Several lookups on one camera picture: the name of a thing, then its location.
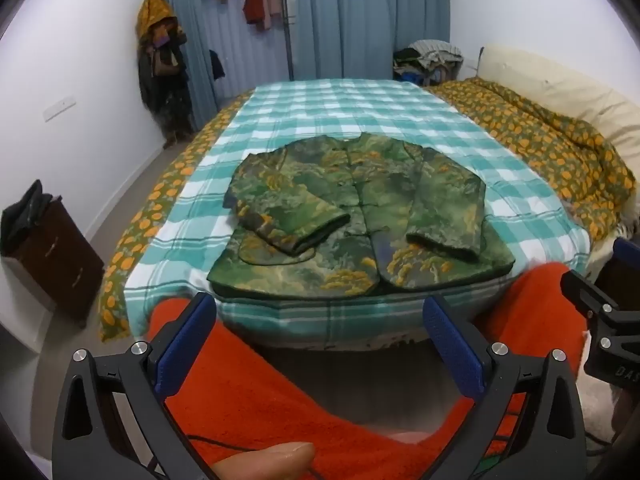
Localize metal clothes rack pole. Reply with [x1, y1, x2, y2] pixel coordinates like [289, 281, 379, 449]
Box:
[283, 0, 295, 82]

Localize pile of clothes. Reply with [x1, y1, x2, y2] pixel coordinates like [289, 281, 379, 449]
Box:
[392, 39, 463, 86]

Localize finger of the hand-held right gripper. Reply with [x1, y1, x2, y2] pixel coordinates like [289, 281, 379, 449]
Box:
[560, 270, 640, 356]
[614, 236, 640, 273]

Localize green floral jacket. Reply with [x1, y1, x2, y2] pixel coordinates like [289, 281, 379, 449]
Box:
[207, 131, 516, 302]

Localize teal checkered blanket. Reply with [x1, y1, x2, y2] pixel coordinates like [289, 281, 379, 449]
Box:
[123, 79, 592, 348]

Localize white wall switch plate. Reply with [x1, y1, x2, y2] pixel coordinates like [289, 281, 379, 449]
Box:
[43, 95, 77, 122]

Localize cream pillow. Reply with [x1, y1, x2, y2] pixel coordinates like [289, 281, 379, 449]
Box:
[477, 45, 640, 161]

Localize dark hanging coats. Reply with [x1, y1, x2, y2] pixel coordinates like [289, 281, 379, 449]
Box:
[137, 15, 194, 150]

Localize orange floral bedsheet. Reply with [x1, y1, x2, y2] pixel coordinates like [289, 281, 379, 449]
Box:
[97, 77, 636, 343]

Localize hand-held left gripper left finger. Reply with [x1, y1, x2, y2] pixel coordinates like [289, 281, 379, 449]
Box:
[51, 291, 218, 480]

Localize dark wooden nightstand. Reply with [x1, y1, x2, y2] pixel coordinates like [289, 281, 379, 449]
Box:
[10, 197, 106, 330]

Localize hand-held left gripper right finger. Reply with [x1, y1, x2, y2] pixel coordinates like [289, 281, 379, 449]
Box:
[422, 294, 588, 480]

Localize person's left hand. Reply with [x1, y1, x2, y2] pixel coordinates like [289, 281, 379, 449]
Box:
[210, 441, 316, 480]

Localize person's orange pants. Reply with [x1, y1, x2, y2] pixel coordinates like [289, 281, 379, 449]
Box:
[145, 262, 588, 480]

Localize red hanging garment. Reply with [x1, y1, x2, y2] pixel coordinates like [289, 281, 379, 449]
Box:
[243, 0, 269, 30]

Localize yellow patterned cloth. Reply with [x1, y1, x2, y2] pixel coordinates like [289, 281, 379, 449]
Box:
[137, 0, 177, 37]

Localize blue curtain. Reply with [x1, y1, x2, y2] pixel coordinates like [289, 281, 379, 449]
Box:
[150, 0, 222, 132]
[295, 0, 452, 84]

